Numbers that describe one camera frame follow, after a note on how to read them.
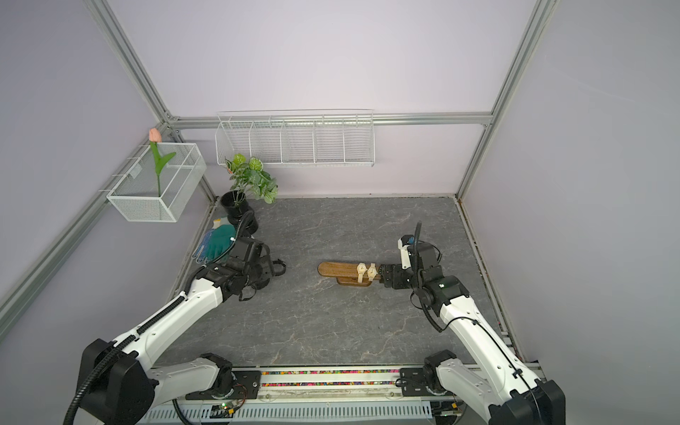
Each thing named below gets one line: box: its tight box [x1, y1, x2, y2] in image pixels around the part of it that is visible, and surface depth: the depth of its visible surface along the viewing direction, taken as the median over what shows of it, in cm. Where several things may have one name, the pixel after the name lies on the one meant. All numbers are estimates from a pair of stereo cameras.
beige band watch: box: [367, 262, 379, 282], surface depth 88 cm
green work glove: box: [207, 224, 237, 263], surface depth 107 cm
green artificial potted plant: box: [224, 153, 279, 205], surface depth 88 cm
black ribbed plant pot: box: [220, 190, 259, 235], surface depth 101 cm
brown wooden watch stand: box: [316, 261, 381, 287], surface depth 90 cm
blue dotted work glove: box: [192, 228, 214, 263], surface depth 104 cm
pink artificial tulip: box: [148, 127, 177, 198], surface depth 86 cm
